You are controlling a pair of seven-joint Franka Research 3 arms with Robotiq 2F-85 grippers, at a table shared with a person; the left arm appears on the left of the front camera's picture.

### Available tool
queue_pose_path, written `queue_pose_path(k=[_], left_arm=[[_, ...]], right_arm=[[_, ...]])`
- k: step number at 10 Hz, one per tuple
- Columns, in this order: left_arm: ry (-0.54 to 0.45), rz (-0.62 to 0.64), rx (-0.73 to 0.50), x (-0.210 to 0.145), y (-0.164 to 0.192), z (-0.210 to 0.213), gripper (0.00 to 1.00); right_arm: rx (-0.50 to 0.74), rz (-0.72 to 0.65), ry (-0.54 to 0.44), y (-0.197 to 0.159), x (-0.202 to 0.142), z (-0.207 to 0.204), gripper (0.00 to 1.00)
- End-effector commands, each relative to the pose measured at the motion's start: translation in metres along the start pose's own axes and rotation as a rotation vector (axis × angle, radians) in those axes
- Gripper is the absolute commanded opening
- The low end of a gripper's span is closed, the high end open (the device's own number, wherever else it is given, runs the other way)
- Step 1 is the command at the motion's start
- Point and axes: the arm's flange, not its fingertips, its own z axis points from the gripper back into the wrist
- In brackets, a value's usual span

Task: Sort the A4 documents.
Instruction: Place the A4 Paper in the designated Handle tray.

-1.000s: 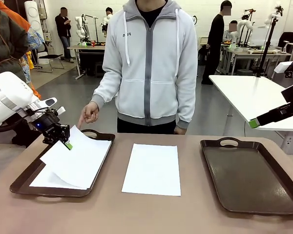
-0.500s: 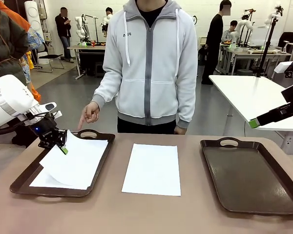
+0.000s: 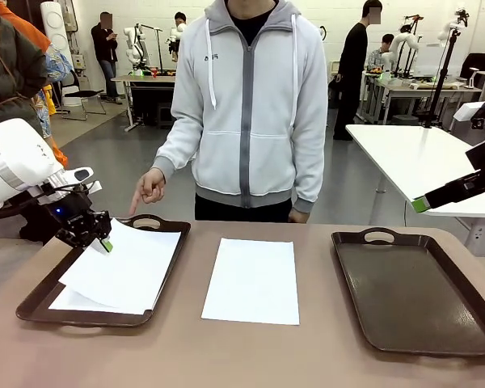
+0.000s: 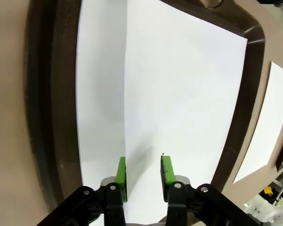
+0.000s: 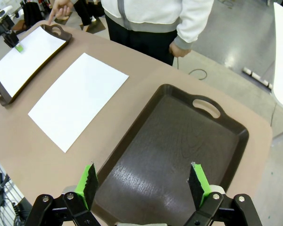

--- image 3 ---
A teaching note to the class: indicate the grey plastic stool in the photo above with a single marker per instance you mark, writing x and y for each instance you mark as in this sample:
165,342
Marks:
164,115

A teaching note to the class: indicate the person's left hand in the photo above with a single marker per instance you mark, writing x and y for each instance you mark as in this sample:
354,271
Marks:
299,217

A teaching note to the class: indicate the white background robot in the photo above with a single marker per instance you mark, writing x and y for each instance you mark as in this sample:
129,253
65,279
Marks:
134,44
174,38

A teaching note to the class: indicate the long grey background table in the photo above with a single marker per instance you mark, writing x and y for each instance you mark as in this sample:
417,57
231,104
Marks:
428,89

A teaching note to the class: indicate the grey background work table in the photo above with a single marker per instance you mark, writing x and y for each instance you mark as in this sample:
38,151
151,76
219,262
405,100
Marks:
149,79

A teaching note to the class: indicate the black camera tripod stand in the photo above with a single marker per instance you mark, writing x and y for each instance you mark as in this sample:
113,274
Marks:
442,81

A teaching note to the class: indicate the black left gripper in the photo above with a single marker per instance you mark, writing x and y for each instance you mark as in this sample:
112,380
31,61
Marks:
72,212

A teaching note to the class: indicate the person's left forearm white sleeve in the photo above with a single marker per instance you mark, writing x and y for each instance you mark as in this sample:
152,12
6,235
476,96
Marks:
311,174

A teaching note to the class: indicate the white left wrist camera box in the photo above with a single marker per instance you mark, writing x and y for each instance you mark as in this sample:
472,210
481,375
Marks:
95,187

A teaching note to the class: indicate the dark brown serving tray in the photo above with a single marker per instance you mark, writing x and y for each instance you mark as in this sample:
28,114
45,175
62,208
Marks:
408,295
105,320

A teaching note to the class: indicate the tall white air conditioner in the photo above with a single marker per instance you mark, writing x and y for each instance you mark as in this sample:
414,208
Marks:
54,24

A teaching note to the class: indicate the bystander in black with phone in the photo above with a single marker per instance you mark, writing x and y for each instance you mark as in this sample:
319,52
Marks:
105,48

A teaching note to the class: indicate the person's right hand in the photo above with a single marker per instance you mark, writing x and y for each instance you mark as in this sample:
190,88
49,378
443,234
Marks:
151,186

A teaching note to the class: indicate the person in white hoodie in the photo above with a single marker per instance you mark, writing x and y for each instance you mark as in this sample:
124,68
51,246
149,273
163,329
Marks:
246,101

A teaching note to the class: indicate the orange clad mannequin figure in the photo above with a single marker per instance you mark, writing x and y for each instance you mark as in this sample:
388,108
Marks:
56,60

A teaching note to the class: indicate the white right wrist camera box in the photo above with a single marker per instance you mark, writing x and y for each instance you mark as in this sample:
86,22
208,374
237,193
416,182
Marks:
466,111

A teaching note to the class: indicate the tall bystander in black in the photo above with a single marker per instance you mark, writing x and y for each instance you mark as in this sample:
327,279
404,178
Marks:
353,68

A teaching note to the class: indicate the white side table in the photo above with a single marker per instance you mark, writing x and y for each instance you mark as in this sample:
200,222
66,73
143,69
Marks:
408,157

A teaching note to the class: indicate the bystander behind white robots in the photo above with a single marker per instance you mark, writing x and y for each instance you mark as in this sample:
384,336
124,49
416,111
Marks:
180,18

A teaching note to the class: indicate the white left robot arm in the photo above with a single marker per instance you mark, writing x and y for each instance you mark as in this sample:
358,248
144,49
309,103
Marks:
16,161

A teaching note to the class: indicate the black metal chair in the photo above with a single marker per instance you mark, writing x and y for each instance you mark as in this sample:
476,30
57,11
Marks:
83,95

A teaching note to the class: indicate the person's right forearm white sleeve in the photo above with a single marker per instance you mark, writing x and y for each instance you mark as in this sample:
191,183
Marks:
175,149

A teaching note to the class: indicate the white robot arm with stand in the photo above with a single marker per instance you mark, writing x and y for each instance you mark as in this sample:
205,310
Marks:
402,42

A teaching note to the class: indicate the bystander in plaid shirt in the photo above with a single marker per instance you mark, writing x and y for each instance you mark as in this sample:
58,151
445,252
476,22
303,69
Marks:
378,54

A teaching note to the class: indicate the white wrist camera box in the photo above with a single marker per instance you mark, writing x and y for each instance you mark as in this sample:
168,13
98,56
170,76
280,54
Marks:
95,187
466,111

